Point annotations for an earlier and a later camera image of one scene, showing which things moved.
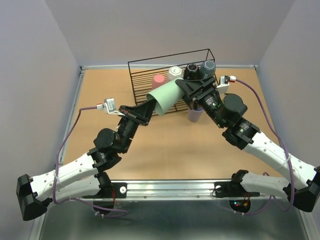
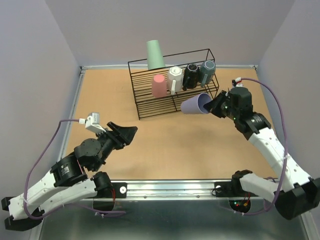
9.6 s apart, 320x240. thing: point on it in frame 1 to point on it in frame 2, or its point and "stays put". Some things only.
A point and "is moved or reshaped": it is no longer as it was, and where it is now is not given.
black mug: [192, 72] stays put
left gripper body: [134, 116] to [116, 141]
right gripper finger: [188, 98] to [214, 106]
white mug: [175, 72] stays put
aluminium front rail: [183, 190] stays put
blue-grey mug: [207, 68] stays put
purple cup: [194, 115] is moved or reshaped
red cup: [159, 80] stays put
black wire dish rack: [156, 78] stays put
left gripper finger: [145, 110] to [113, 126]
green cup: [166, 97] to [154, 56]
